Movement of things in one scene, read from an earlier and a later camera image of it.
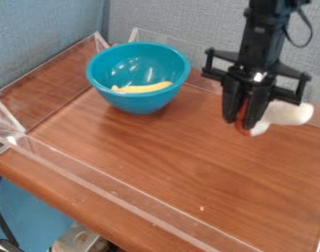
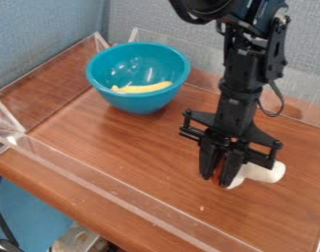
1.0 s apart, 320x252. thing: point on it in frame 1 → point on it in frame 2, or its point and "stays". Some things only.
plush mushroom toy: x=282 y=114 → x=259 y=172
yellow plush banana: x=140 y=88 stays
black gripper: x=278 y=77 → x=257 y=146
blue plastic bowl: x=138 y=76 stays
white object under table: x=80 y=239 stays
